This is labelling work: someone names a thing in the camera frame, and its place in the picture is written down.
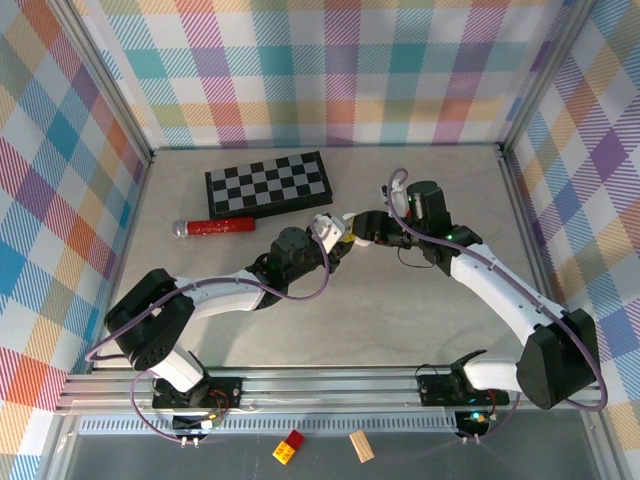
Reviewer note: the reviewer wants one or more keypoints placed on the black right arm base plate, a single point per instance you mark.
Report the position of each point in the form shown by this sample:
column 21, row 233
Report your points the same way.
column 435, row 392

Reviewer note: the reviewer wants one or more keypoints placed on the wooden block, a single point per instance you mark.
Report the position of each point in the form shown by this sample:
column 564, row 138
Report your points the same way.
column 362, row 446

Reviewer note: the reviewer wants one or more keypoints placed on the yellow building brick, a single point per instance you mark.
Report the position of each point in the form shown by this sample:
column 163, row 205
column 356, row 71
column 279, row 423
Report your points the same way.
column 283, row 452

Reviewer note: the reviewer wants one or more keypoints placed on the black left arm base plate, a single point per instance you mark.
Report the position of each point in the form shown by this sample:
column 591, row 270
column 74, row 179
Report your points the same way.
column 225, row 387

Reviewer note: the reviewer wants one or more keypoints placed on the small red building brick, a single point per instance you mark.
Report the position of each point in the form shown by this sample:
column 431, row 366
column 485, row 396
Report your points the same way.
column 296, row 437

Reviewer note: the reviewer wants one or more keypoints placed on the black power board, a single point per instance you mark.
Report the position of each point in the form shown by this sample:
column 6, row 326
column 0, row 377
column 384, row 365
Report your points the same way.
column 474, row 422
column 197, row 424

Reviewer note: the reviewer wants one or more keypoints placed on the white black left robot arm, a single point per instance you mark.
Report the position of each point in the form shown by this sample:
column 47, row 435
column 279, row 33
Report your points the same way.
column 150, row 325

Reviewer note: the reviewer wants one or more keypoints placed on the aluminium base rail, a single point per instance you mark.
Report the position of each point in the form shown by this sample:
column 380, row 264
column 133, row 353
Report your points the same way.
column 325, row 387

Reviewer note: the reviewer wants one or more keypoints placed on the black left power board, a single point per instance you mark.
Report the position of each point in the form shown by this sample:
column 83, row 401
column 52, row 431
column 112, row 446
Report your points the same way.
column 197, row 424

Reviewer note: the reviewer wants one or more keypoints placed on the red glitter toy microphone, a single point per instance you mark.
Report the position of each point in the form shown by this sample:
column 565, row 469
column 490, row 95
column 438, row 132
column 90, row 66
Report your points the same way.
column 215, row 227

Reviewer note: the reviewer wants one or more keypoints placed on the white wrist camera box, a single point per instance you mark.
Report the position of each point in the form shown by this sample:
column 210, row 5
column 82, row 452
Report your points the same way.
column 397, row 192
column 330, row 232

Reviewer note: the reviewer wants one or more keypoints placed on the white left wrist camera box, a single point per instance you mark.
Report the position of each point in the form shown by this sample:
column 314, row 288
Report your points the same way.
column 330, row 232

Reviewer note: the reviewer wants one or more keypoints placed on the black right power board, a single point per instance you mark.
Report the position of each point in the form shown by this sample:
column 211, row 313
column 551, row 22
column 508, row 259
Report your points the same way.
column 474, row 422

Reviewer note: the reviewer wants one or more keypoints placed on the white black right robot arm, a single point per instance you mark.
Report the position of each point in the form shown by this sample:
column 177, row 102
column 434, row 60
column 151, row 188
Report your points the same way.
column 555, row 365

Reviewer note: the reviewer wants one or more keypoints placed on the aluminium frame post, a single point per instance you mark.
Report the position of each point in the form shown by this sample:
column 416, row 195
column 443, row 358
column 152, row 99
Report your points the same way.
column 106, row 80
column 543, row 75

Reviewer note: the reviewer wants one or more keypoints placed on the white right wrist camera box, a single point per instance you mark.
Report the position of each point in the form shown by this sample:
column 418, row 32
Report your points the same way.
column 397, row 192

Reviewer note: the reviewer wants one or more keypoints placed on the black grey folding chessboard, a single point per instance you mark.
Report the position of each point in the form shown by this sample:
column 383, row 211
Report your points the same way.
column 270, row 182

